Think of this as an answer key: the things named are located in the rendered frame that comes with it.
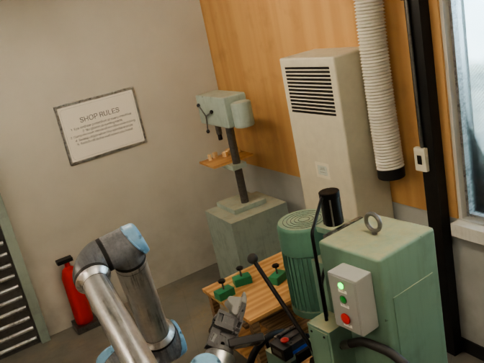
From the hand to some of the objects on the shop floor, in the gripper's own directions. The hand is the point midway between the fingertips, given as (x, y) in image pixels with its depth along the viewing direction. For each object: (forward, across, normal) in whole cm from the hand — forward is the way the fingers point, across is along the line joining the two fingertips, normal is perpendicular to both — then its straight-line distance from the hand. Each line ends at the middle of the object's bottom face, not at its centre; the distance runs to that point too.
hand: (245, 297), depth 181 cm
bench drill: (+135, +239, +54) cm, 280 cm away
